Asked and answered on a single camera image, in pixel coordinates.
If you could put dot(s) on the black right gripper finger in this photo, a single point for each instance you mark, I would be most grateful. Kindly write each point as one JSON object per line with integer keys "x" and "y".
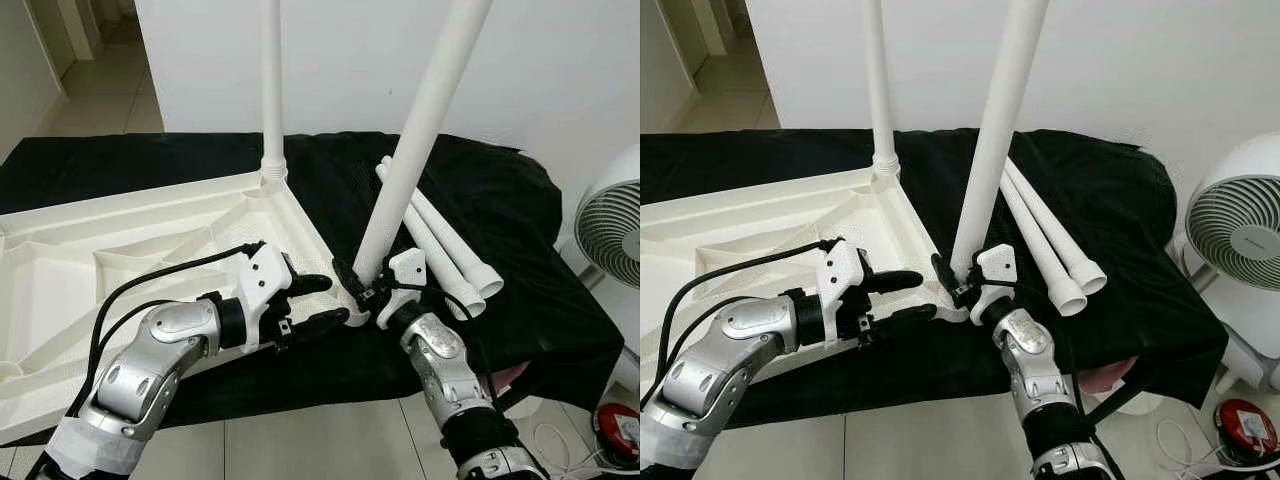
{"x": 948, "y": 277}
{"x": 352, "y": 282}

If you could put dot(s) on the white plastic table leg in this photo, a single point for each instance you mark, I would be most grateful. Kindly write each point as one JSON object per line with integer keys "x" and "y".
{"x": 272, "y": 80}
{"x": 425, "y": 120}
{"x": 880, "y": 80}
{"x": 1000, "y": 120}
{"x": 1043, "y": 250}
{"x": 454, "y": 240}
{"x": 441, "y": 260}
{"x": 1057, "y": 230}

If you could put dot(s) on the white plastic children tabletop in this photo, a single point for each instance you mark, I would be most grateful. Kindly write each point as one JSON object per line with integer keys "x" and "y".
{"x": 700, "y": 260}
{"x": 60, "y": 270}

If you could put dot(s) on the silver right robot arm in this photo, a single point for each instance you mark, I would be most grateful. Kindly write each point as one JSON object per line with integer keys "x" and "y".
{"x": 1030, "y": 360}
{"x": 440, "y": 360}

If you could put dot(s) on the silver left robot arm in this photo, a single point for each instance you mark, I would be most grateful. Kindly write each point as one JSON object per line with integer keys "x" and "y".
{"x": 720, "y": 370}
{"x": 140, "y": 380}

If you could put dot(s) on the pink object under table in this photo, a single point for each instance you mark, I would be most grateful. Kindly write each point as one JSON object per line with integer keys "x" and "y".
{"x": 508, "y": 377}
{"x": 1110, "y": 376}

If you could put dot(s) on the black table cloth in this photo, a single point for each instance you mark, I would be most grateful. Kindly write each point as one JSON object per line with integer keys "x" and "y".
{"x": 1130, "y": 210}
{"x": 520, "y": 220}

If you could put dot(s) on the black metal rod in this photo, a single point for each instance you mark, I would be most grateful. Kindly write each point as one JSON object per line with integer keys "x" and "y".
{"x": 1112, "y": 400}

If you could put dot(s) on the white round fan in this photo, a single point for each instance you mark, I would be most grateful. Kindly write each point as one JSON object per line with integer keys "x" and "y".
{"x": 1235, "y": 215}
{"x": 610, "y": 230}

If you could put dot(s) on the red round floor device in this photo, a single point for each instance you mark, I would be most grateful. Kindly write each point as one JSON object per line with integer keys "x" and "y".
{"x": 1245, "y": 428}
{"x": 618, "y": 430}

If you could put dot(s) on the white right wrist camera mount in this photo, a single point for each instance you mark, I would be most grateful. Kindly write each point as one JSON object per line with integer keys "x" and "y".
{"x": 408, "y": 270}
{"x": 998, "y": 265}

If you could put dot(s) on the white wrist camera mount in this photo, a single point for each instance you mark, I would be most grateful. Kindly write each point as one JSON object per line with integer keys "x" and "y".
{"x": 262, "y": 280}
{"x": 998, "y": 265}
{"x": 408, "y": 270}
{"x": 840, "y": 275}

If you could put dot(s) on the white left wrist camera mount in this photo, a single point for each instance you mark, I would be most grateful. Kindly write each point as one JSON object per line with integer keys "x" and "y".
{"x": 262, "y": 280}
{"x": 840, "y": 275}

